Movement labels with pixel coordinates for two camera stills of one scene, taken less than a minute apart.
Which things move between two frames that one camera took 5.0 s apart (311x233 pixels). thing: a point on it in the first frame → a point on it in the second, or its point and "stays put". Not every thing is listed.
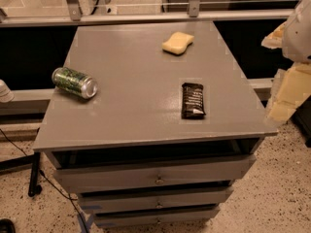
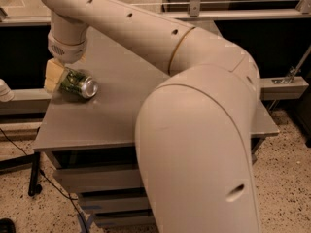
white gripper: (298, 36) → (67, 51)
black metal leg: (34, 186) stays put
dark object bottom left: (7, 226) stays put
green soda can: (74, 83) stays put
